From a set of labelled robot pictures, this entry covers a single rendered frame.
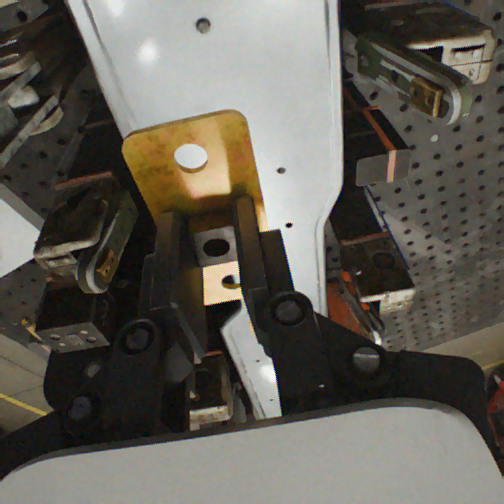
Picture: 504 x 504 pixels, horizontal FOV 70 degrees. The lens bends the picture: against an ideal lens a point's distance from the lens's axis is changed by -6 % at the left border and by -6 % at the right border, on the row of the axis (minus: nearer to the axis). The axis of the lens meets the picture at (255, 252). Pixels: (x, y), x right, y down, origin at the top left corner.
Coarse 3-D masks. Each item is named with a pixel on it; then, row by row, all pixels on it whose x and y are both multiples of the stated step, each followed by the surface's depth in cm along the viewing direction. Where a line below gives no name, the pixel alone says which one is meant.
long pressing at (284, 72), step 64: (64, 0) 28; (128, 0) 28; (192, 0) 29; (256, 0) 30; (320, 0) 30; (128, 64) 32; (192, 64) 33; (256, 64) 33; (320, 64) 34; (128, 128) 36; (256, 128) 38; (320, 128) 39; (320, 192) 45; (320, 256) 54; (256, 384) 81
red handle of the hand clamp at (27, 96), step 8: (24, 88) 26; (32, 88) 26; (16, 96) 26; (24, 96) 26; (32, 96) 27; (8, 104) 26; (16, 104) 26; (24, 104) 26; (32, 104) 27; (16, 112) 26
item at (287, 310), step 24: (264, 312) 9; (288, 312) 9; (312, 312) 9; (288, 336) 9; (312, 336) 9; (288, 360) 8; (312, 360) 8; (288, 384) 8; (312, 384) 8; (288, 408) 8; (312, 408) 8
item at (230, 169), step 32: (160, 128) 11; (192, 128) 11; (224, 128) 11; (128, 160) 11; (160, 160) 11; (224, 160) 12; (160, 192) 12; (192, 192) 12; (224, 192) 12; (256, 192) 13; (192, 224) 13; (224, 224) 12; (224, 256) 13; (224, 288) 16
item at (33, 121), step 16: (32, 64) 26; (16, 80) 24; (0, 96) 23; (48, 96) 28; (0, 112) 24; (32, 112) 27; (48, 112) 28; (0, 128) 24; (16, 128) 25; (32, 128) 26; (0, 144) 24; (16, 144) 24; (0, 160) 23
